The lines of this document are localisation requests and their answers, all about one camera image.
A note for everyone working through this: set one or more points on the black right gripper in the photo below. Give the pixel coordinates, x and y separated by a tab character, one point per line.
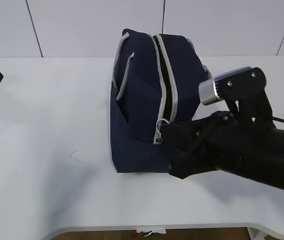
196	146

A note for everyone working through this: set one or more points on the navy blue lunch bag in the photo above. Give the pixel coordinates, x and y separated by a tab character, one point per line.
155	81

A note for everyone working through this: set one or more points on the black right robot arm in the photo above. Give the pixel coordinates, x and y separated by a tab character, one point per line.
263	163

